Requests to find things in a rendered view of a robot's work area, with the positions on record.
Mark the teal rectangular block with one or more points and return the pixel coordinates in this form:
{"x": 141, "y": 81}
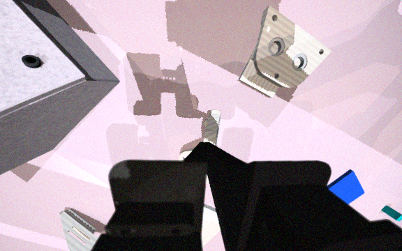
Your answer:
{"x": 392, "y": 213}

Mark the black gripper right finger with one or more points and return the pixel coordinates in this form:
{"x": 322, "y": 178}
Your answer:
{"x": 236, "y": 185}

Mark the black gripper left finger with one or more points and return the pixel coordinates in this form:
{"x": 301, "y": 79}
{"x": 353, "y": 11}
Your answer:
{"x": 163, "y": 181}

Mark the blue flat plate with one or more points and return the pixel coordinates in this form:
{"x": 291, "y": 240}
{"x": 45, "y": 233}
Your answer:
{"x": 347, "y": 187}

